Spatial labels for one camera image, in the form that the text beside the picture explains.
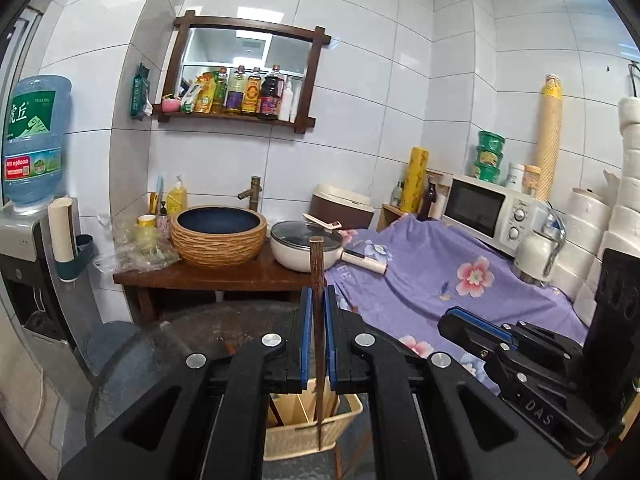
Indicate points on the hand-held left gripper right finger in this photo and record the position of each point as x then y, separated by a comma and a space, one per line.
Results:
330, 340

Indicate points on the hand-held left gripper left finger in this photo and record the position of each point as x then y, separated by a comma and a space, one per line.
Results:
306, 340

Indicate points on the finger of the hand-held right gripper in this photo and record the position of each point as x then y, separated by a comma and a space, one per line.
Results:
495, 332
465, 335

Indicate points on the brown wooden chopstick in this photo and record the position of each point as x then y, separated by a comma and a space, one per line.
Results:
316, 270
276, 410

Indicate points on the beige plastic utensil holder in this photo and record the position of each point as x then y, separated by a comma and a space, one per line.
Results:
300, 440

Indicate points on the purple floral cloth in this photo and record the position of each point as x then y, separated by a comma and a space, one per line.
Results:
425, 280

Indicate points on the white frying pan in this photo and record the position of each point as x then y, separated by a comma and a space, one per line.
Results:
300, 260

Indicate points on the white electric kettle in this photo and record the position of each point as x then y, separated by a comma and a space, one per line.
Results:
532, 255

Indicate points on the glass pan lid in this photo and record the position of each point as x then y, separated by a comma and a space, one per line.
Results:
300, 235

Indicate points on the white rice paddle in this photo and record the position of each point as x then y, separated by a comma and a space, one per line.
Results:
320, 221

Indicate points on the black carved panel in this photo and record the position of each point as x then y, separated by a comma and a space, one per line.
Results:
617, 300

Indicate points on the woven pattern basin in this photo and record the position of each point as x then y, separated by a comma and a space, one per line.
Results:
220, 252

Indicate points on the dark wooden washstand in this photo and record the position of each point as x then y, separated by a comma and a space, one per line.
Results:
200, 277

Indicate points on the white microwave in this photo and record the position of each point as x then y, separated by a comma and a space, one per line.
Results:
475, 207

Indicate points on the brown white rice cooker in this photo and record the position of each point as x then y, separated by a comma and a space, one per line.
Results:
340, 210

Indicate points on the light wooden box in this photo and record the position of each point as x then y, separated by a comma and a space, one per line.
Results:
387, 217

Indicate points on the brown glass bottle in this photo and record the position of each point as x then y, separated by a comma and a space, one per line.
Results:
427, 202

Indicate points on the bronze faucet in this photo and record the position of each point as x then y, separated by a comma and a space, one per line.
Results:
254, 195

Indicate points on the white container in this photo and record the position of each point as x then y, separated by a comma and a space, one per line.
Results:
515, 177

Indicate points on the tan lid jar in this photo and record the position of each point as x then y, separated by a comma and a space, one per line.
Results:
531, 180

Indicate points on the yellow wrapped roll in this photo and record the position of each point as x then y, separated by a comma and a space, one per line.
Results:
415, 180

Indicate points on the stack of toilet paper rolls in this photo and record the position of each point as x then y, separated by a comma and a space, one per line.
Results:
620, 200

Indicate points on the small pump bottle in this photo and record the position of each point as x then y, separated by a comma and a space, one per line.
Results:
163, 220

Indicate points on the yellow soap bottle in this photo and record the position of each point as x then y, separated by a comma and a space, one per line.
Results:
176, 202

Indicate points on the clear plastic bags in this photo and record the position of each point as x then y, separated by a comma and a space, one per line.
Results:
130, 250

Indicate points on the tall stack of paper cups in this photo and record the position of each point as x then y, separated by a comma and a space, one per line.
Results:
549, 135

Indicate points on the blue toothbrush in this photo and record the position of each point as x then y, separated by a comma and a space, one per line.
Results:
159, 190

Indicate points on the white bottle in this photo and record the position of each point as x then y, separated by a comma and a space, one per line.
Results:
285, 102

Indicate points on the dark soy sauce bottle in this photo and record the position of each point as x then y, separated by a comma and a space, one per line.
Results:
270, 97

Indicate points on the orange label bottle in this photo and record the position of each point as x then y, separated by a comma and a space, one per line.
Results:
251, 95

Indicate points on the purple label bottle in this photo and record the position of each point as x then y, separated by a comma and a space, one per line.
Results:
235, 95

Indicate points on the green yellow bottle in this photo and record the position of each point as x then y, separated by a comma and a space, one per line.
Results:
220, 92

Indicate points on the white teal cup dispenser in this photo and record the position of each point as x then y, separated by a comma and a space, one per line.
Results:
62, 230

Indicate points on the yellow green snack packet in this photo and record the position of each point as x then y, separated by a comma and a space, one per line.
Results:
189, 97

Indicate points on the pink bowl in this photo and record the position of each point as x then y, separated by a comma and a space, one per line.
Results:
171, 105

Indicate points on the white water dispenser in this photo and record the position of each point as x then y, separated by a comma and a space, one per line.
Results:
20, 280

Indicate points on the blue water jug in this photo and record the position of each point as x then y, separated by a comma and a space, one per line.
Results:
35, 150

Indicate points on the dark wooden wall shelf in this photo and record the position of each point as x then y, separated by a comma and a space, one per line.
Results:
175, 60

